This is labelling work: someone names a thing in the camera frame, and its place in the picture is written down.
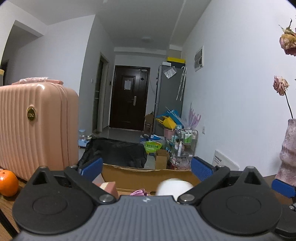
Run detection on grey refrigerator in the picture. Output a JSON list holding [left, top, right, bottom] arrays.
[[154, 64, 186, 137]]

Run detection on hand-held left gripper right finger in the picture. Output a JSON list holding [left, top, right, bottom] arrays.
[[177, 156, 266, 205]]

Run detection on white wall electrical panel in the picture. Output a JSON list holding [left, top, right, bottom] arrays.
[[194, 45, 204, 72]]

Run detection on orange white cardboard box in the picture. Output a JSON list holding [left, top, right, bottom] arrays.
[[102, 163, 201, 197]]

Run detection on clear plastic bag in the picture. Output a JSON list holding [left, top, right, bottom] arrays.
[[164, 67, 177, 78]]

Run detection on brown open cardboard box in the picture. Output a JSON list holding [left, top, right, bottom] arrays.
[[144, 112, 155, 136]]

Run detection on wire trolley with bottles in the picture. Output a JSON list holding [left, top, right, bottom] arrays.
[[170, 128, 199, 171]]

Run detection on black bag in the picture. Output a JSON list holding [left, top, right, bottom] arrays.
[[77, 138, 148, 169]]

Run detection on white round soft roll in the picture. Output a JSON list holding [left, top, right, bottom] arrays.
[[157, 178, 195, 202]]

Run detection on pink sponge yellow stripe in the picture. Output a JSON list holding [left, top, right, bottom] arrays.
[[92, 181, 119, 198]]

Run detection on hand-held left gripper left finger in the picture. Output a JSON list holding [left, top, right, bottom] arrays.
[[28, 158, 117, 205]]

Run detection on blue and yellow bags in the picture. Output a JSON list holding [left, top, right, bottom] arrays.
[[155, 107, 183, 130]]

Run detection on white folded umbrella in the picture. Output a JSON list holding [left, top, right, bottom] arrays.
[[176, 66, 187, 101]]

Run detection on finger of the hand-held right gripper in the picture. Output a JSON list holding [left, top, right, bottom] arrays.
[[271, 179, 296, 198]]

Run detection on pink ribbed suitcase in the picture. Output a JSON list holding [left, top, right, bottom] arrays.
[[0, 77, 79, 181]]

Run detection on green printed bag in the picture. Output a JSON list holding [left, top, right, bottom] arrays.
[[144, 140, 163, 155]]

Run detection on small brown cardboard box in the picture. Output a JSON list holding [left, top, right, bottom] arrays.
[[154, 149, 169, 169]]

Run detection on open side doorway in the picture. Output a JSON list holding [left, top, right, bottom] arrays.
[[92, 52, 109, 133]]

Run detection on orange fruit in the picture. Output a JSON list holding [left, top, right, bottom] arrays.
[[0, 170, 19, 197]]

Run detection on dried pink roses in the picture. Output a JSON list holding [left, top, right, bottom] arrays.
[[273, 19, 296, 120]]

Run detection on pink textured vase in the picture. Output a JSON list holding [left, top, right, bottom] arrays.
[[275, 118, 296, 180]]

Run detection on pink bucket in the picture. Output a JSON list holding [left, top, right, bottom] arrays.
[[164, 127, 176, 139]]

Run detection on dark brown entrance door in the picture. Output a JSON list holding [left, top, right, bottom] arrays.
[[109, 65, 151, 132]]

